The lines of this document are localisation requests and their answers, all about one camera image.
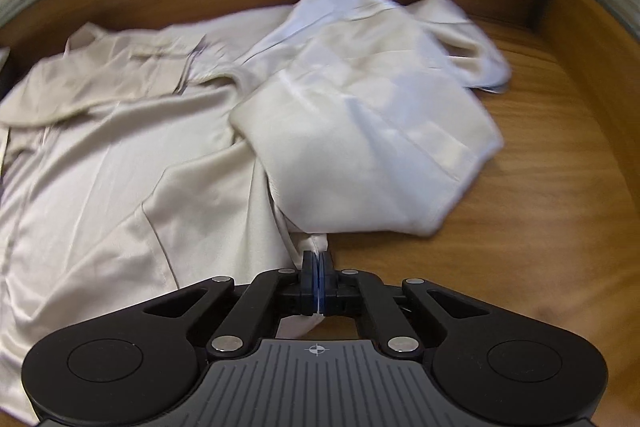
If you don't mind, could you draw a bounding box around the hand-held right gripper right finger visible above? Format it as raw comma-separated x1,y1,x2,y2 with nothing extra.
318,251,531,360

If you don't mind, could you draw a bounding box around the beige satin shirt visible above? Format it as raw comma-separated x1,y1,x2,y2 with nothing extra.
0,0,513,413

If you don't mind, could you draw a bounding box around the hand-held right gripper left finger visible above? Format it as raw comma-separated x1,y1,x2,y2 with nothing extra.
120,251,319,356

